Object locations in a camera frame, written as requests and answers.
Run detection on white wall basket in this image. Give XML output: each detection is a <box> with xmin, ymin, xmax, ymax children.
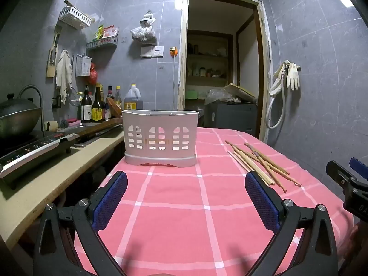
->
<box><xmin>59</xmin><ymin>6</ymin><xmax>93</xmax><ymax>30</ymax></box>

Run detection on brown oil jug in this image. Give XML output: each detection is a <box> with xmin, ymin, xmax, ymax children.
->
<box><xmin>124</xmin><ymin>84</ymin><xmax>144</xmax><ymax>111</ymax></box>

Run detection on pink checked tablecloth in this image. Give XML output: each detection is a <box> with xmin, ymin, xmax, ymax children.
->
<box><xmin>73</xmin><ymin>127</ymin><xmax>355</xmax><ymax>276</ymax></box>

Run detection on white hanging box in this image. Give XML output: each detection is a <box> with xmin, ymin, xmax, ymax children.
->
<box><xmin>75</xmin><ymin>53</ymin><xmax>92</xmax><ymax>78</ymax></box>

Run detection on wooden door frame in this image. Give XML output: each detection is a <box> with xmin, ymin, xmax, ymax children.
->
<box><xmin>177</xmin><ymin>0</ymin><xmax>273</xmax><ymax>145</ymax></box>

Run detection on wooden storage shelf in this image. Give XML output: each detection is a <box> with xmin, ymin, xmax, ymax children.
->
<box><xmin>185</xmin><ymin>30</ymin><xmax>234</xmax><ymax>104</ymax></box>

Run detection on dark bottle yellow label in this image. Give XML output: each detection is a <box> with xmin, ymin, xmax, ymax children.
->
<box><xmin>92</xmin><ymin>83</ymin><xmax>106</xmax><ymax>122</ymax></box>

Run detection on yellow-capped sauce bottle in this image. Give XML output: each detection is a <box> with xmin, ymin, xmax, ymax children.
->
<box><xmin>114</xmin><ymin>86</ymin><xmax>123</xmax><ymax>110</ymax></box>

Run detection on white hose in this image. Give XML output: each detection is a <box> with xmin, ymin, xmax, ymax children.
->
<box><xmin>265</xmin><ymin>60</ymin><xmax>290</xmax><ymax>129</ymax></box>

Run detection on red plastic bag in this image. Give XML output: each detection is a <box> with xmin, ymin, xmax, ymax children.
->
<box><xmin>89</xmin><ymin>62</ymin><xmax>98</xmax><ymax>86</ymax></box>

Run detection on flat cardboard box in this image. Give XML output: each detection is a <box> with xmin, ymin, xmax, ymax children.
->
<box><xmin>223</xmin><ymin>83</ymin><xmax>257</xmax><ymax>103</ymax></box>

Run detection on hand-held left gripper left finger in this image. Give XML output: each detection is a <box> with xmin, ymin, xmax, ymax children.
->
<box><xmin>33</xmin><ymin>170</ymin><xmax>128</xmax><ymax>276</ymax></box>

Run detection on induction cooker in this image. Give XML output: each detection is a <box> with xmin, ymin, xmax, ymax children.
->
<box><xmin>0</xmin><ymin>133</ymin><xmax>80</xmax><ymax>190</ymax></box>

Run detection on hanging clear plastic bag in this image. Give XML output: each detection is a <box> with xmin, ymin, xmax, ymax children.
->
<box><xmin>130</xmin><ymin>11</ymin><xmax>157</xmax><ymax>45</ymax></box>

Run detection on dark bottle white label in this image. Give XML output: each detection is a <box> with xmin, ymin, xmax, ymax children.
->
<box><xmin>81</xmin><ymin>85</ymin><xmax>93</xmax><ymax>123</ymax></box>

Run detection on grey wall rack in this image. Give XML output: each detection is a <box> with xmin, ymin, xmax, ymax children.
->
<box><xmin>86</xmin><ymin>36</ymin><xmax>119</xmax><ymax>50</ymax></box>

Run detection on crumpled clear plastic bag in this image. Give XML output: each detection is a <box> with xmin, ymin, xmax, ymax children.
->
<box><xmin>205</xmin><ymin>89</ymin><xmax>231</xmax><ymax>104</ymax></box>

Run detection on grey curved faucet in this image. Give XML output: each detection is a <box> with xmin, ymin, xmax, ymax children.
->
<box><xmin>19</xmin><ymin>85</ymin><xmax>47</xmax><ymax>137</ymax></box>

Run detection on pile of wooden chopsticks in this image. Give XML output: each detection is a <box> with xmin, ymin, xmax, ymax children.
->
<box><xmin>224</xmin><ymin>140</ymin><xmax>302</xmax><ymax>194</ymax></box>

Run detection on brown wooden knife block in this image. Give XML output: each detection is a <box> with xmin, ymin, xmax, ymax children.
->
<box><xmin>106</xmin><ymin>97</ymin><xmax>122</xmax><ymax>119</ymax></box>

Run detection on wooden wall knife rack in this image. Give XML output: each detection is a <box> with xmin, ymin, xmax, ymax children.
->
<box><xmin>46</xmin><ymin>24</ymin><xmax>63</xmax><ymax>78</ymax></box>

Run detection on dark wok with lid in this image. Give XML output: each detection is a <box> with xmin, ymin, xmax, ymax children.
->
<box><xmin>0</xmin><ymin>93</ymin><xmax>41</xmax><ymax>139</ymax></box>

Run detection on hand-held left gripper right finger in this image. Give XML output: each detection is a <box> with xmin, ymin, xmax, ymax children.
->
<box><xmin>244</xmin><ymin>170</ymin><xmax>338</xmax><ymax>276</ymax></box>

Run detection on white wall socket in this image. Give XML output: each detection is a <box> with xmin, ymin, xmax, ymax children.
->
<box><xmin>140</xmin><ymin>45</ymin><xmax>164</xmax><ymax>59</ymax></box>

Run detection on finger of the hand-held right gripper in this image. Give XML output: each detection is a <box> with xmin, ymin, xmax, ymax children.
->
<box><xmin>326</xmin><ymin>160</ymin><xmax>358</xmax><ymax>192</ymax></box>
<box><xmin>350</xmin><ymin>157</ymin><xmax>368</xmax><ymax>180</ymax></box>

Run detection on red snack packet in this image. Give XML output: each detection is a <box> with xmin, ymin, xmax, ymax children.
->
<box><xmin>101</xmin><ymin>26</ymin><xmax>119</xmax><ymax>40</ymax></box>

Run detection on white hanging towel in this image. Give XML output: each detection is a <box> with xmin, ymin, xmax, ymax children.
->
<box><xmin>55</xmin><ymin>49</ymin><xmax>73</xmax><ymax>104</ymax></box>

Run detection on green snack packet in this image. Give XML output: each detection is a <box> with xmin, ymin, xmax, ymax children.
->
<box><xmin>92</xmin><ymin>24</ymin><xmax>104</xmax><ymax>41</ymax></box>

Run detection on white rubber gloves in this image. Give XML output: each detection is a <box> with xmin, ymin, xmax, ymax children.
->
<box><xmin>286</xmin><ymin>62</ymin><xmax>301</xmax><ymax>90</ymax></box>

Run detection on person's right hand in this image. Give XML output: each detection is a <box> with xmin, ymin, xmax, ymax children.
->
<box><xmin>343</xmin><ymin>223</ymin><xmax>360</xmax><ymax>261</ymax></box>

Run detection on grey metal cabinet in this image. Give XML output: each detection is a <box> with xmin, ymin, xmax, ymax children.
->
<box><xmin>204</xmin><ymin>102</ymin><xmax>258</xmax><ymax>137</ymax></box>

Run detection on white plastic utensil basket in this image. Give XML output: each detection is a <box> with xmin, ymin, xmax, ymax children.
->
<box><xmin>121</xmin><ymin>109</ymin><xmax>199</xmax><ymax>168</ymax></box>

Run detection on long wooden board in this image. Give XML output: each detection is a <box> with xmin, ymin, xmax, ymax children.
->
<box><xmin>57</xmin><ymin>118</ymin><xmax>123</xmax><ymax>139</ymax></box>

